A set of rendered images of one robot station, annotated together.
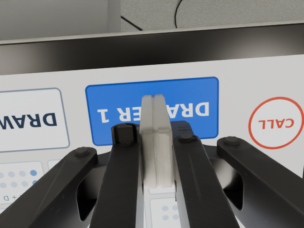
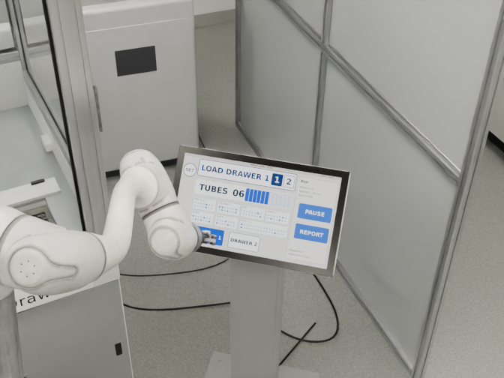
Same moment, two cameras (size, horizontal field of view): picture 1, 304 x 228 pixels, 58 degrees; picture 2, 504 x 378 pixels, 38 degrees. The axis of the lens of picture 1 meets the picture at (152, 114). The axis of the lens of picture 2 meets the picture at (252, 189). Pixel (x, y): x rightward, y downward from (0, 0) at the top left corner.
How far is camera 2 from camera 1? 200 cm
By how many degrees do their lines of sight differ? 20
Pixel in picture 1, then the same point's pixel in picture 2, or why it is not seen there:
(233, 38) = not seen: hidden behind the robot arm
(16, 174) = (245, 227)
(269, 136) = not seen: hidden behind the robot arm
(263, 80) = not seen: hidden behind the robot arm
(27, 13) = (259, 268)
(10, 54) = (235, 256)
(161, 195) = (211, 212)
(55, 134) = (232, 235)
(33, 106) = (235, 244)
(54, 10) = (249, 266)
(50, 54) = (226, 254)
